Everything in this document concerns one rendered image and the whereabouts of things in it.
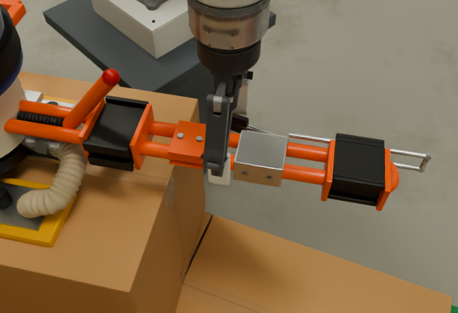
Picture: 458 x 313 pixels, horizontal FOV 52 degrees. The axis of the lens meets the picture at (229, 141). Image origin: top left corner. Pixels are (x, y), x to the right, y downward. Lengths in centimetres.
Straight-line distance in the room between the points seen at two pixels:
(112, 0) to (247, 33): 93
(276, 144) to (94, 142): 26
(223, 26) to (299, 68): 194
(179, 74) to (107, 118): 57
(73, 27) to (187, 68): 38
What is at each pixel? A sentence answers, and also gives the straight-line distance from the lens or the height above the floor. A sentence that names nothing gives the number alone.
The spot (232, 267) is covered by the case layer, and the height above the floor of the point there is 54.
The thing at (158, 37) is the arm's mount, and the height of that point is 81.
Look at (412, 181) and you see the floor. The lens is 209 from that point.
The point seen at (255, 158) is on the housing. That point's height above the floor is 109.
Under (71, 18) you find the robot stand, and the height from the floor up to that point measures 75.
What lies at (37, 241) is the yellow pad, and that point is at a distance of 79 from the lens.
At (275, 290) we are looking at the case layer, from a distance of 116.
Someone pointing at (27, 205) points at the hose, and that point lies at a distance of 77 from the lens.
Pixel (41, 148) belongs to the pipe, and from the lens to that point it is 81.
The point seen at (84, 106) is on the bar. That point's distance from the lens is 69.
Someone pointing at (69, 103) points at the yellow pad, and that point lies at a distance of 94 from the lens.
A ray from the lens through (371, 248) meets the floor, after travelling 188.
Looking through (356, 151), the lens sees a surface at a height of 110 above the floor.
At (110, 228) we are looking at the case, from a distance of 79.
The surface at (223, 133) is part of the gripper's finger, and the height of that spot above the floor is 119.
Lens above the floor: 162
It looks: 51 degrees down
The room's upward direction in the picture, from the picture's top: straight up
